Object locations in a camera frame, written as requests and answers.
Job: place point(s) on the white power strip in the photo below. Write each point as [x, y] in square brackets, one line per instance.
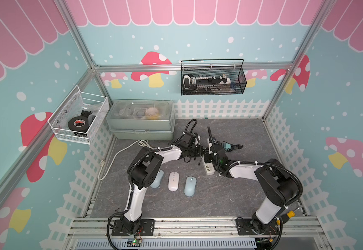
[208, 166]

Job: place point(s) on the green plastic storage box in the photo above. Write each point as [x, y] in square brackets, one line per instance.
[142, 120]

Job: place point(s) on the black tape roll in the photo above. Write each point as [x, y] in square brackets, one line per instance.
[79, 124]

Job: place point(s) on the teal USB charger plug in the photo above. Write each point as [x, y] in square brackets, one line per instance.
[227, 146]

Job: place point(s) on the light blue wireless mouse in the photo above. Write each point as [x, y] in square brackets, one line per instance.
[157, 181]

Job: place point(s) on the yellow handled screwdriver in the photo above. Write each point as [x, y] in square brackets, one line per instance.
[283, 219]

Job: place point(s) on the black wire mesh basket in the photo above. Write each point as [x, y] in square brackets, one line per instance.
[212, 77]

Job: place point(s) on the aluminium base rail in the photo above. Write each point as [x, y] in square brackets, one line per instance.
[222, 233]

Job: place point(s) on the pale blue wireless mouse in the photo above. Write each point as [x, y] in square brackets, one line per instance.
[190, 186]

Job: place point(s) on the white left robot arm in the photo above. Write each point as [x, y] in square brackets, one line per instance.
[142, 173]

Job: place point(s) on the white pink wireless mouse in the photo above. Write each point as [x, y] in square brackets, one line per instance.
[173, 181]

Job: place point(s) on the white wire basket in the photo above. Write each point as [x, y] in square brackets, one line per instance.
[78, 103]

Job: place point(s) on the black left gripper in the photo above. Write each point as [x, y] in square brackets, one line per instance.
[199, 152]

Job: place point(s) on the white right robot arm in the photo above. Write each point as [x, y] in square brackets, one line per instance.
[280, 186]

